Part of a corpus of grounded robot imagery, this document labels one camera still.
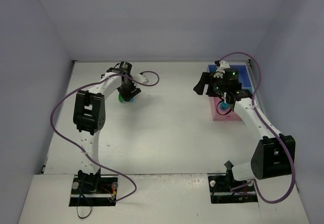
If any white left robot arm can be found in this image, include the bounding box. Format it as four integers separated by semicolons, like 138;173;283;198
73;62;148;182

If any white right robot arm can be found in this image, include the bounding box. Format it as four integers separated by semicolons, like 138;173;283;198
193;61;296;181

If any pink plastic bin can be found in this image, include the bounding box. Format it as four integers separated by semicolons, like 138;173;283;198
209;97;241;121

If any light blue plastic bin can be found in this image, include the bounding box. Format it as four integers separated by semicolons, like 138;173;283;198
245;87;253;93

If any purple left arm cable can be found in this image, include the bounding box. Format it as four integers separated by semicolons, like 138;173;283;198
50;71;159;201

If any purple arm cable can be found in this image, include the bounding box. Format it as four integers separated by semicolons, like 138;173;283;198
50;71;159;201
219;52;296;204

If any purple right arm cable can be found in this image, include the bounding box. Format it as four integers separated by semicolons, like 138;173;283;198
219;52;296;204

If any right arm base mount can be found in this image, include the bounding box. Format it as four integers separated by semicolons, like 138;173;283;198
208;174;258;204

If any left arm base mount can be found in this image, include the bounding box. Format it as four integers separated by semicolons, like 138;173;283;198
69;175;118;207

